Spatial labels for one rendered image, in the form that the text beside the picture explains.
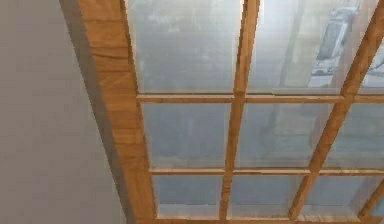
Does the wooden framed window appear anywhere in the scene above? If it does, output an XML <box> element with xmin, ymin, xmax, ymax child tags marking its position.
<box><xmin>77</xmin><ymin>0</ymin><xmax>384</xmax><ymax>224</ymax></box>

